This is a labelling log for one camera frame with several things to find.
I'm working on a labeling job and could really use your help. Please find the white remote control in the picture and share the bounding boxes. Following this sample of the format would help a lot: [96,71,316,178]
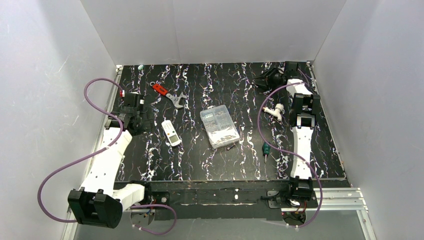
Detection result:
[161,120,182,147]

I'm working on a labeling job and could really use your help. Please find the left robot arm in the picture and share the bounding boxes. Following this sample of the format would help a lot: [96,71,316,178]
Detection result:
[67,92,154,229]

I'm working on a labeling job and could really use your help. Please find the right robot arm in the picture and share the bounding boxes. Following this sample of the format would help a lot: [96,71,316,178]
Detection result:
[256,61,321,207]

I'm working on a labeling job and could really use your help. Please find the white plastic faucet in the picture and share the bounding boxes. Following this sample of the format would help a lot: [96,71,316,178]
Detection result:
[262,103,284,122]

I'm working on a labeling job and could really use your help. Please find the clear plastic screw box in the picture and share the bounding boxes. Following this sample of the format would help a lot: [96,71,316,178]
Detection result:
[200,104,241,149]

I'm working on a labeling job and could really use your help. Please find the red handled adjustable wrench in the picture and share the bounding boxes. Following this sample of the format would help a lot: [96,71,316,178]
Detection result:
[149,81,188,109]

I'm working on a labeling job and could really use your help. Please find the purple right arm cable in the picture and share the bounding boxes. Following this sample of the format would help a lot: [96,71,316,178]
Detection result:
[257,67,324,229]

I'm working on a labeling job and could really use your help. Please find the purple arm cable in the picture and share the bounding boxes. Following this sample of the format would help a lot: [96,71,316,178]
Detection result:
[257,67,324,229]
[37,77,178,236]

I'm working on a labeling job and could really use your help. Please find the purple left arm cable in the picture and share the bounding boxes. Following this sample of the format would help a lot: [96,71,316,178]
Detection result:
[37,77,178,236]

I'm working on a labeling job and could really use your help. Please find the green handled screwdriver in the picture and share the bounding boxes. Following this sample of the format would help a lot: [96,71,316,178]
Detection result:
[262,142,271,164]

